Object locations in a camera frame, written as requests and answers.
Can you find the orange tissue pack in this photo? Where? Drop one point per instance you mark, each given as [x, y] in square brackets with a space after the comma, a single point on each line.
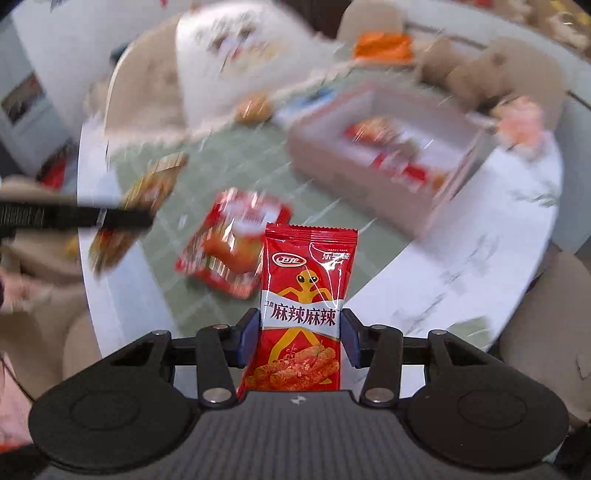
[383, 46]

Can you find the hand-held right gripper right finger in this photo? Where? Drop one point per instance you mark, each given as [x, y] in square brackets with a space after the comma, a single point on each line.
[348, 337]

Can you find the round bread packet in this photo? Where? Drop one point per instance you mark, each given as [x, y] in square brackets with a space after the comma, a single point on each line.
[252, 109]

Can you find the red spicy strip packet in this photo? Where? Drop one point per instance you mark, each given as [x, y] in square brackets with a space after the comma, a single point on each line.
[304, 277]

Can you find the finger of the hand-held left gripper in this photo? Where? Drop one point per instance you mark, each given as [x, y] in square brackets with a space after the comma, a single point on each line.
[127, 218]

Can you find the pink plush toy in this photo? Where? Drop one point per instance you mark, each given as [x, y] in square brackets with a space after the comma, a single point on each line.
[521, 120]

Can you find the thin red snack packet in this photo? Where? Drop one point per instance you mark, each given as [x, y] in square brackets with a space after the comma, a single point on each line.
[406, 173]

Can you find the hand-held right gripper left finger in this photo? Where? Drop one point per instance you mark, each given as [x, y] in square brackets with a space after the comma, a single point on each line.
[251, 332]

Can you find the brown teddy bear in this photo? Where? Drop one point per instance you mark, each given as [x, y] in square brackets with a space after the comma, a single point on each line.
[461, 71]

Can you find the large red snack packet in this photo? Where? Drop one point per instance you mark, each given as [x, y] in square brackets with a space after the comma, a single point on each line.
[221, 249]

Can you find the white cartoon paper bag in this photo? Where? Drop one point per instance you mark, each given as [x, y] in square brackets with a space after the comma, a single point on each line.
[221, 69]

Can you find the blue and white flat packet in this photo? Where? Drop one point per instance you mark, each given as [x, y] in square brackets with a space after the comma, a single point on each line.
[318, 98]

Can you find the beige chair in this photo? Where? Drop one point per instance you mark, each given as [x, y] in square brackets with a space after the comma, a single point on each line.
[138, 83]
[549, 332]
[540, 69]
[369, 21]

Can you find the yellow cake packet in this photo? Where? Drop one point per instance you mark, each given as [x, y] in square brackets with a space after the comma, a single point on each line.
[147, 184]

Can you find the pink cardboard box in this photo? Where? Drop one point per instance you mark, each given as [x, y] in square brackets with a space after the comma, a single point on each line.
[351, 184]

